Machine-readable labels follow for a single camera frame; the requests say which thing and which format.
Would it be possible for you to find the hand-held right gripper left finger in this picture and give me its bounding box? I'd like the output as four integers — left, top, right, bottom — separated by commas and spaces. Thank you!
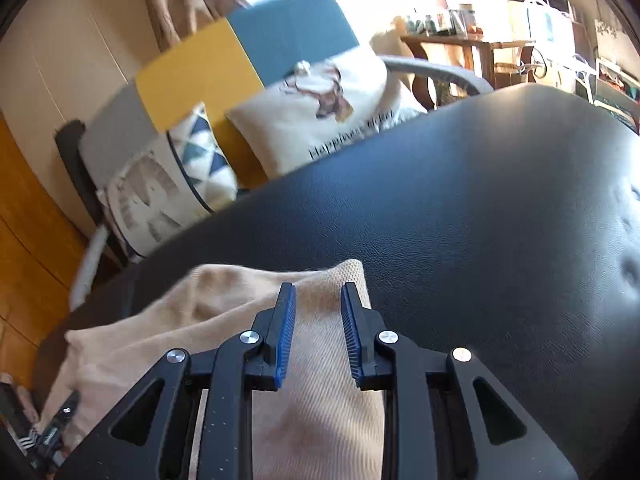
57, 282, 297, 480

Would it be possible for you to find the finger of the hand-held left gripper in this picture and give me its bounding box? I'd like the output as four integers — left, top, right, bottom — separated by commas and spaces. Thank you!
51, 391, 82, 427

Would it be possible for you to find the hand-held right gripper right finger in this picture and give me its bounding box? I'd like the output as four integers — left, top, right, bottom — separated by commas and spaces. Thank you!
340, 282, 581, 480

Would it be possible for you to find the cream knit sweater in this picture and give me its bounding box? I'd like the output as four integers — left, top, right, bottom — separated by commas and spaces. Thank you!
37, 259, 388, 480

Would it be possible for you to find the tiger print cushion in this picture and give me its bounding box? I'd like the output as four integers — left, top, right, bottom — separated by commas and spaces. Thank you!
97, 101, 240, 258

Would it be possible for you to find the deer print cushion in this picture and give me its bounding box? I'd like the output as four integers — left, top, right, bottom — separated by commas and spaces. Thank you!
225, 45, 401, 178

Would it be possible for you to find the patchwork sofa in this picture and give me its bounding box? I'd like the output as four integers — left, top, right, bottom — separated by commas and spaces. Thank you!
55, 0, 496, 311

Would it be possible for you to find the wooden side table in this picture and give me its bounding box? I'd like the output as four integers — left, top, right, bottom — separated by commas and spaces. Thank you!
400, 35, 536, 111

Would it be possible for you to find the row of glass jars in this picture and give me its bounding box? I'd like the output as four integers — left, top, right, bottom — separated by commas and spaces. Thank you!
402, 4, 486, 40

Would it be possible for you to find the beige curtain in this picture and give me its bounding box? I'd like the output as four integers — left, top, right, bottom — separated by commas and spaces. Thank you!
137, 0, 251, 53

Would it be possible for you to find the white paper bag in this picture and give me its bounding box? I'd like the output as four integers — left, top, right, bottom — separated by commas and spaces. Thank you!
507, 0, 591, 91

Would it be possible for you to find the white wire rack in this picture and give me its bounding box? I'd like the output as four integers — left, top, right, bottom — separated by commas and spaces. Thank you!
575, 55, 640, 133

